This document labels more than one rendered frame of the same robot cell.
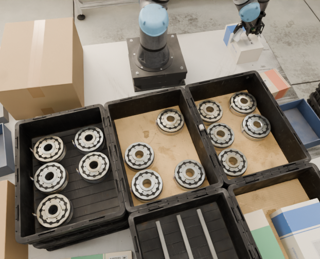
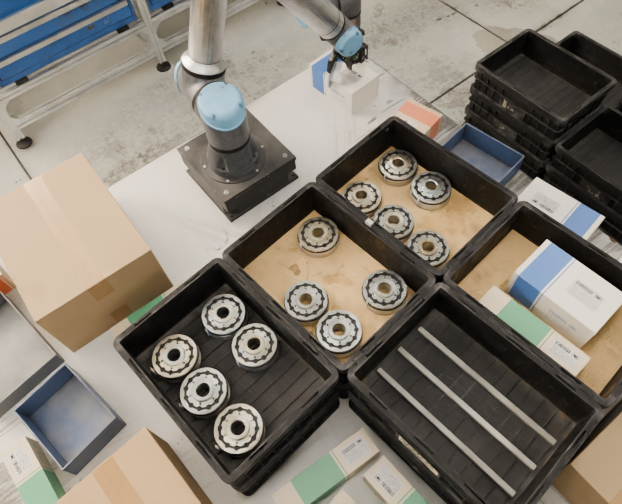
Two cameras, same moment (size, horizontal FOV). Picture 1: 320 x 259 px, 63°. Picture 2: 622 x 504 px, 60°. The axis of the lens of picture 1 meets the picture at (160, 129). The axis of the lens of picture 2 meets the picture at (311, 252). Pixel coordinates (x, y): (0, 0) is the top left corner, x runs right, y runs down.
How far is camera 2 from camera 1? 0.41 m
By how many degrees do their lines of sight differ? 11
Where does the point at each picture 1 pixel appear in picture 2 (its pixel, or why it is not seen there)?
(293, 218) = (533, 275)
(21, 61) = (49, 255)
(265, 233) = (512, 310)
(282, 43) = (383, 46)
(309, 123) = (490, 152)
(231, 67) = (347, 121)
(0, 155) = (86, 414)
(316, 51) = (437, 36)
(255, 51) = (371, 85)
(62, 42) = (93, 198)
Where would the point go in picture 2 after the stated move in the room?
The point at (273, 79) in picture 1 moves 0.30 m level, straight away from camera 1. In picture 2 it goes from (416, 115) to (416, 48)
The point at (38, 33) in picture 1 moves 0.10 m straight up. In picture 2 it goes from (44, 202) to (24, 177)
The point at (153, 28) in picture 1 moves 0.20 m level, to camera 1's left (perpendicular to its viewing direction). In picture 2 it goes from (229, 118) to (153, 149)
